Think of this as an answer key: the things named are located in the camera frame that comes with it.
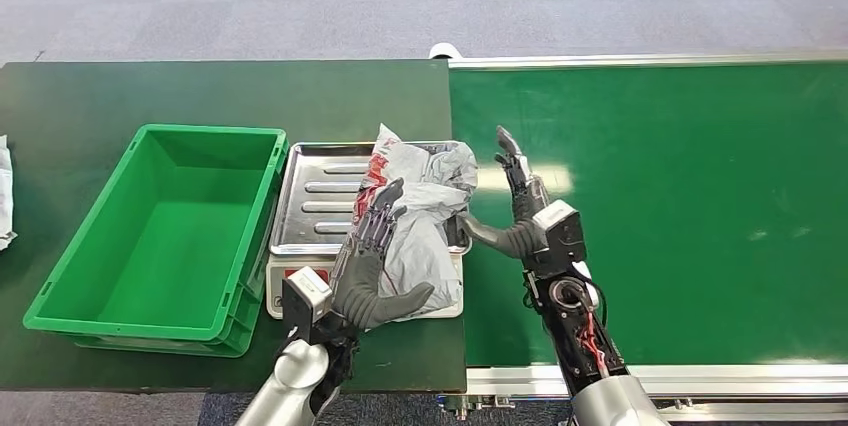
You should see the steel scale tray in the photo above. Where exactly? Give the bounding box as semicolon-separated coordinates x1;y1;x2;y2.
269;140;474;257

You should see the white electronic scale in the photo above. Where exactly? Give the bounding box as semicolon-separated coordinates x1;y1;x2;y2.
265;140;474;321

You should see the green conveyor belt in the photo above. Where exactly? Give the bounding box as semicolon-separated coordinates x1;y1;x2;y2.
449;61;848;369

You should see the grey poly mailer red print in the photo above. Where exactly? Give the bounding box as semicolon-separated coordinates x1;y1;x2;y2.
352;122;480;324

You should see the metal conveyor bracket with bolts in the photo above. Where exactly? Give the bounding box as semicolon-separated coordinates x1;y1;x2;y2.
435;394;518;422

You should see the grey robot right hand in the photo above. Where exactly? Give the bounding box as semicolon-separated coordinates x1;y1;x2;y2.
457;125;553;262

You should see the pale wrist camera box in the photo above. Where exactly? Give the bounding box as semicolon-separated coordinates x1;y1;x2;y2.
280;265;335;343
531;199;589;280

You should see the white plastic package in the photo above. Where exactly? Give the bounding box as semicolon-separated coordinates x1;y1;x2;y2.
0;135;19;253

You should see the green plastic crate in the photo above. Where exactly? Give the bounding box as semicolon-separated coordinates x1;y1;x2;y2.
23;123;290;359

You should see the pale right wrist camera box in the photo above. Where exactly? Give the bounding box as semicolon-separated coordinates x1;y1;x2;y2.
531;199;589;280

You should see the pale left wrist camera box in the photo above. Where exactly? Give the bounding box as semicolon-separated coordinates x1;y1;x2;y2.
280;265;335;343

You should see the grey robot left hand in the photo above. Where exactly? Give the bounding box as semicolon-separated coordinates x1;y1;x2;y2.
329;177;437;333

